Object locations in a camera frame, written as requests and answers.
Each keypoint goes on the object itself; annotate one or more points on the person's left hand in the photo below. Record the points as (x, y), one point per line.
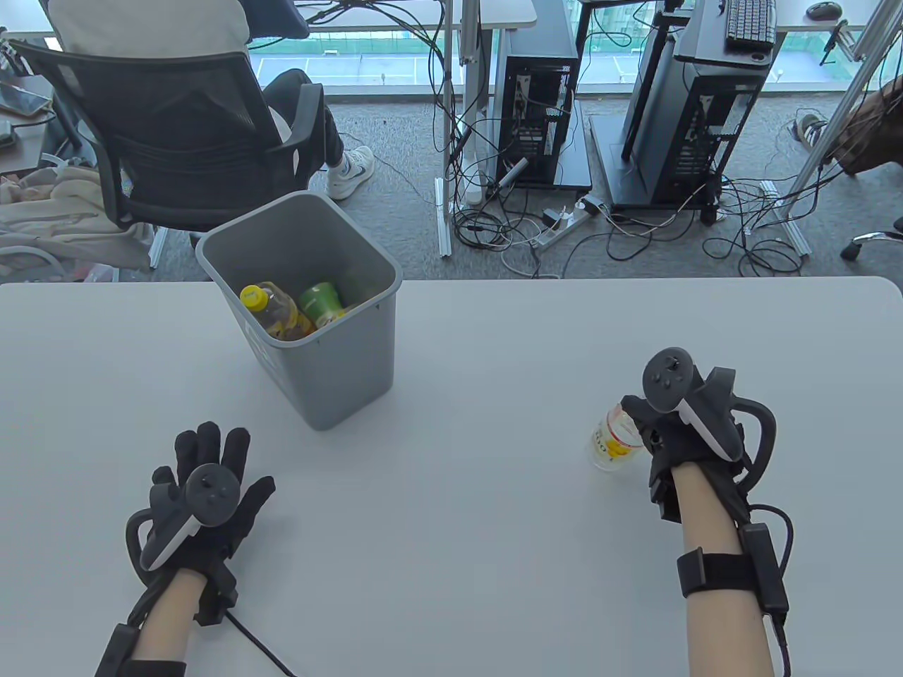
(240, 462)

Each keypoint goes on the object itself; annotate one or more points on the person's right hand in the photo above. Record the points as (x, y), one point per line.
(670, 444)

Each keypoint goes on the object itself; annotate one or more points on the person's right fingers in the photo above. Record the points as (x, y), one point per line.
(643, 423)

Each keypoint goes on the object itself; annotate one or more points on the person's left little finger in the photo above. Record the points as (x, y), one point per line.
(162, 477)

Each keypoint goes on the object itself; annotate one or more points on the person's left middle finger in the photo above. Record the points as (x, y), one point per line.
(210, 444)

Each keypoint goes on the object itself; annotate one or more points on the person's left thumb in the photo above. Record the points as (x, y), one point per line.
(259, 497)

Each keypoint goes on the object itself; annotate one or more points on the clear plastic bottle yellow label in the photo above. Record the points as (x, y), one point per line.
(612, 441)

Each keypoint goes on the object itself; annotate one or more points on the person's right forearm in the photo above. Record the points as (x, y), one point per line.
(719, 620)

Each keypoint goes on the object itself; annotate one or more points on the person's left forearm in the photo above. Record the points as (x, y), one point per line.
(169, 613)

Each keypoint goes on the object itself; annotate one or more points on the black white left hand controller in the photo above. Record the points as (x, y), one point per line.
(201, 497)

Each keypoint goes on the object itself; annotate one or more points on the black white hand controller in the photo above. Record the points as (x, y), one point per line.
(201, 497)
(695, 405)

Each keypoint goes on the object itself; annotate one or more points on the black white right hand controller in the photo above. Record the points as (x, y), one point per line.
(695, 405)

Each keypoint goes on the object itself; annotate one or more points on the grey plastic waste bin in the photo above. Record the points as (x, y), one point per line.
(331, 367)

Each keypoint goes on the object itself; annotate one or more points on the yellow capped plastic bottle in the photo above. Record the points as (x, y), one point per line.
(276, 310)

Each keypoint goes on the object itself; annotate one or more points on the white power strip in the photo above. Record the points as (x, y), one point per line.
(561, 227)

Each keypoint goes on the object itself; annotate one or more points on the pile of beige cloth bags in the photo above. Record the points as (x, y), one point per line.
(56, 211)

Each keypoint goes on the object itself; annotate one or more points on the silver office chair base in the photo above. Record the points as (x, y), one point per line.
(871, 242)

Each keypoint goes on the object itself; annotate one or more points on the large black computer tower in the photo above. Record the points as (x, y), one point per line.
(695, 134)

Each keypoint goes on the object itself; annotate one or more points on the black mesh office chair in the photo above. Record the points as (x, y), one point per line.
(169, 141)

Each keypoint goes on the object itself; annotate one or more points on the white desk leg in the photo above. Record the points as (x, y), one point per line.
(469, 106)

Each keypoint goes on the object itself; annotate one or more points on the dark tablet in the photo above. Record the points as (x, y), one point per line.
(25, 100)

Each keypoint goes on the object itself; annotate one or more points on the black keyboard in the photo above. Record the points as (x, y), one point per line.
(750, 25)

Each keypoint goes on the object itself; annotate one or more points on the dark computer mouse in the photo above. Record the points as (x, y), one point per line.
(824, 10)

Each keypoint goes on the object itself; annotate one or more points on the aluminium frame stand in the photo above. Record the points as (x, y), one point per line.
(839, 106)

